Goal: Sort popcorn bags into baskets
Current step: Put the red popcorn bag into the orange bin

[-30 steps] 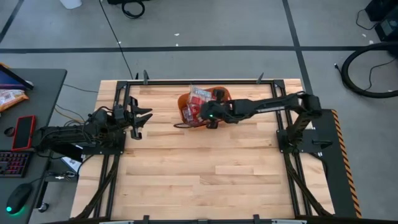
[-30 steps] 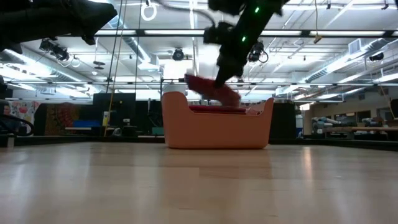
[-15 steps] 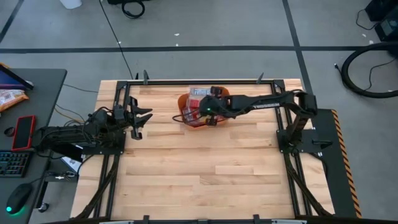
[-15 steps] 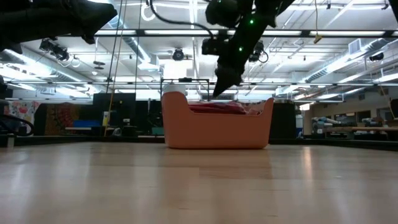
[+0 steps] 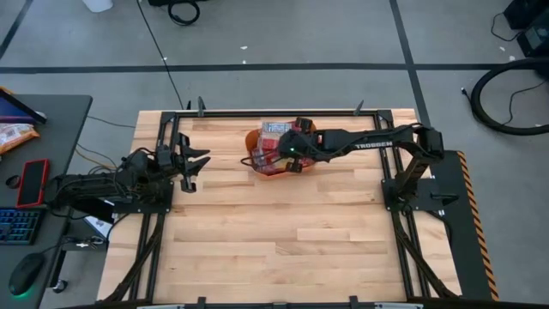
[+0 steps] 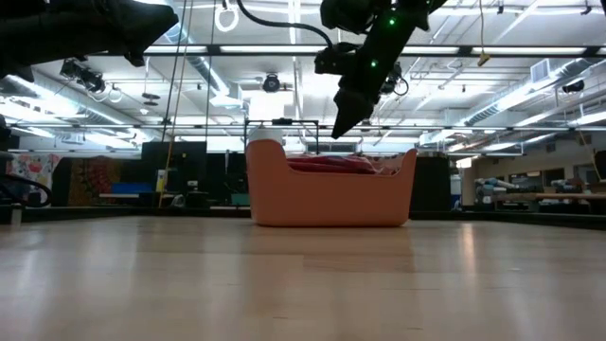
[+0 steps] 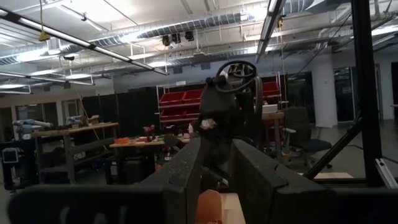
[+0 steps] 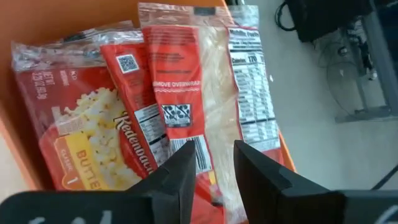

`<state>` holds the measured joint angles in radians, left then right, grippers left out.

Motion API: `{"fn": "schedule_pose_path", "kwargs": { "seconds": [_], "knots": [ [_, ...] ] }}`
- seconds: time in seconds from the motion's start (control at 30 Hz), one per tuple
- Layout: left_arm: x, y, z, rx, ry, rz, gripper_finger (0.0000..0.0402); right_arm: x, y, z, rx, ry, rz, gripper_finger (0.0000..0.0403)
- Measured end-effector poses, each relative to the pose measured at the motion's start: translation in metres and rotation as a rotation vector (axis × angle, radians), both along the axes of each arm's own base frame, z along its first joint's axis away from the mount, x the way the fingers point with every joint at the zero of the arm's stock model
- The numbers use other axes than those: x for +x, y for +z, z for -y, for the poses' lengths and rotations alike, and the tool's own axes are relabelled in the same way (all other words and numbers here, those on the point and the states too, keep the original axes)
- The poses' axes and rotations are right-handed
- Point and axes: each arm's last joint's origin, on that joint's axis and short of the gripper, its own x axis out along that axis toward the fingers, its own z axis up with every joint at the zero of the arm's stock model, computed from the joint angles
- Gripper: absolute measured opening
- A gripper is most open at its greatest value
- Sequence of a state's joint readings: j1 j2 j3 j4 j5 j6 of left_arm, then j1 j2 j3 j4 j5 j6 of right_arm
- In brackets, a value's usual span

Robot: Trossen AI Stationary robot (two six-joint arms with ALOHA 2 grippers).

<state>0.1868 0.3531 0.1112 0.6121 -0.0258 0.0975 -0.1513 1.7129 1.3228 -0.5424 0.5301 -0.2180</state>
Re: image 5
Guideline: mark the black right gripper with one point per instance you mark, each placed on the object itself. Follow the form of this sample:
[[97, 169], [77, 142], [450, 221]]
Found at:
[[303, 124]]

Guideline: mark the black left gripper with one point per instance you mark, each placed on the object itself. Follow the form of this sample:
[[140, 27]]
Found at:
[[183, 165]]

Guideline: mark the red popcorn bag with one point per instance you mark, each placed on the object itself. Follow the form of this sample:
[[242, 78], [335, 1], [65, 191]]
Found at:
[[268, 141], [276, 127], [279, 165], [263, 161]]

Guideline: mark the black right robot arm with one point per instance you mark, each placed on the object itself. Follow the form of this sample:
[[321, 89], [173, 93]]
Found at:
[[373, 143]]

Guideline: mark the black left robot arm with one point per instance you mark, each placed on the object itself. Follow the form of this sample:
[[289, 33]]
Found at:
[[98, 184]]

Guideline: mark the orange plastic basket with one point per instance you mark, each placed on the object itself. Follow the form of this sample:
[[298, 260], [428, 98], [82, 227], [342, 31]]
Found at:
[[251, 143]]

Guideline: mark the white printed paper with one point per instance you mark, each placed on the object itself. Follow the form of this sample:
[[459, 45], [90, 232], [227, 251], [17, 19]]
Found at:
[[98, 225]]

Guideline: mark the dark grey desk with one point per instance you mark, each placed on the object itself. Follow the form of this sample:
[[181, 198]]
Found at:
[[64, 129]]

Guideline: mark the phone in red case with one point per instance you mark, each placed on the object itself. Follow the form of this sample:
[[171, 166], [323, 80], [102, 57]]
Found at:
[[32, 182]]

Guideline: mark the orange snack bag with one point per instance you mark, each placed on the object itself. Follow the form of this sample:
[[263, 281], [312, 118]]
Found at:
[[15, 135]]

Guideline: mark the tablet with purple screen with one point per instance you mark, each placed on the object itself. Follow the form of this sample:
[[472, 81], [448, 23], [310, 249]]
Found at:
[[15, 112]]

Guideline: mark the backlit black keyboard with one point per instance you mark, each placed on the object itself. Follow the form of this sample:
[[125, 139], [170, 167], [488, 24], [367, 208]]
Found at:
[[19, 225]]

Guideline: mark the black plate hazard stripe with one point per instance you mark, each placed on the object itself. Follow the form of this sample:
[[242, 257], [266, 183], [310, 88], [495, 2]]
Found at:
[[472, 240]]

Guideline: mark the black computer mouse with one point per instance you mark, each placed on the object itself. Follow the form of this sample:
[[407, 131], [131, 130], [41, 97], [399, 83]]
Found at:
[[25, 274]]

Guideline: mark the black equipment box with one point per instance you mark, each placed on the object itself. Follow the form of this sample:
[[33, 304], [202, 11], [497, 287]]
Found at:
[[534, 30]]

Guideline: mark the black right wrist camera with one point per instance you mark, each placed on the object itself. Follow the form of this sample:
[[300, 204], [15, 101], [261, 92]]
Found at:
[[289, 145]]

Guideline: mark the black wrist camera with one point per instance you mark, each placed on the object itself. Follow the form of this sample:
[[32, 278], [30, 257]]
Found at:
[[164, 155], [289, 145]]

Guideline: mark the black aluminium table frame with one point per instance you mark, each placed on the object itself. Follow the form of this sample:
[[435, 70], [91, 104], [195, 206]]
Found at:
[[279, 113]]

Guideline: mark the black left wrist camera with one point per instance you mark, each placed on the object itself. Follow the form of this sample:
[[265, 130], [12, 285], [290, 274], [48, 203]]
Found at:
[[164, 155]]

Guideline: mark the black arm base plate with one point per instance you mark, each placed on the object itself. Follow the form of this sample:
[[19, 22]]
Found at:
[[146, 205], [437, 198]]

